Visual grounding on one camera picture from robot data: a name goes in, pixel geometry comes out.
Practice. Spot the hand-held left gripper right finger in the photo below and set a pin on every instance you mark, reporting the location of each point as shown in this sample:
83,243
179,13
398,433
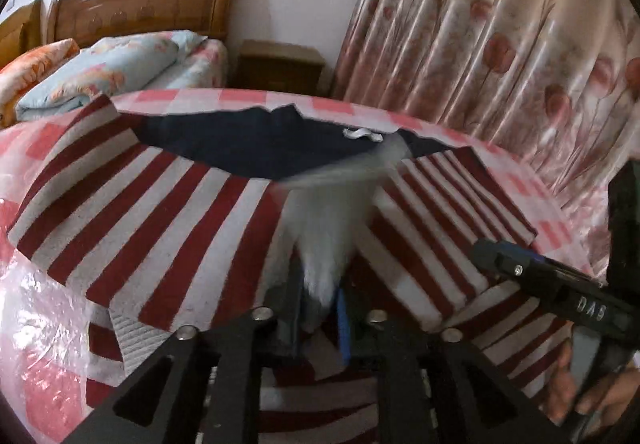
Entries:
343,324

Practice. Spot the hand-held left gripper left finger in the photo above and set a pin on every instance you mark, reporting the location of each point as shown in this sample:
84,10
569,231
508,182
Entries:
294,311

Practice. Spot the pink checkered bed sheet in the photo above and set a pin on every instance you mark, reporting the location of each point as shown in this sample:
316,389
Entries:
320,101

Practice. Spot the orange floral pillow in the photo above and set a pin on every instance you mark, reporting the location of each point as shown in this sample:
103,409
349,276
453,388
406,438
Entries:
30,68

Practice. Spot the red white striped shirt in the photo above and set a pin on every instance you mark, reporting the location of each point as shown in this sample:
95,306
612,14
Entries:
165,224

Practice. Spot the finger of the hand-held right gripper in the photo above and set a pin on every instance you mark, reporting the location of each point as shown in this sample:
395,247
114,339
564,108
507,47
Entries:
505,260

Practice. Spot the small wooden headboard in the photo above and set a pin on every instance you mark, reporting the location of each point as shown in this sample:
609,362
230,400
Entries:
20,31

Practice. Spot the light blue floral pillow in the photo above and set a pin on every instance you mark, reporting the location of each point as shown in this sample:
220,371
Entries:
100,68

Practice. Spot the person's right hand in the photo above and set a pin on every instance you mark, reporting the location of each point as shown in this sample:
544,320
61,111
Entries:
560,389

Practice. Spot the wooden nightstand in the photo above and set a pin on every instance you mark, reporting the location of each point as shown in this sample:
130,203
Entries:
277,68

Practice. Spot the floral beige curtain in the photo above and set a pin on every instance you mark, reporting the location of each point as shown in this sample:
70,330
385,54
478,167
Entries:
490,38

